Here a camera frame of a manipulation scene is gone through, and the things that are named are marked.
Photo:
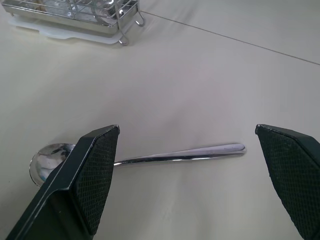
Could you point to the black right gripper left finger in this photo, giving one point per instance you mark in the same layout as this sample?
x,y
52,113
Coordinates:
x,y
75,185

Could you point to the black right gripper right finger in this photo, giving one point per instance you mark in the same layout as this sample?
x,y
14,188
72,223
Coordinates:
x,y
292,180

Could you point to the stainless steel spoon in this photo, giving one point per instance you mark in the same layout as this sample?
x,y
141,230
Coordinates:
x,y
180,156

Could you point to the white plastic drip tray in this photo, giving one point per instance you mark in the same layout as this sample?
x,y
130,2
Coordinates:
x,y
75,35

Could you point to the clear glass in rack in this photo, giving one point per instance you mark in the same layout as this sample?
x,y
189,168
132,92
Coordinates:
x,y
98,15

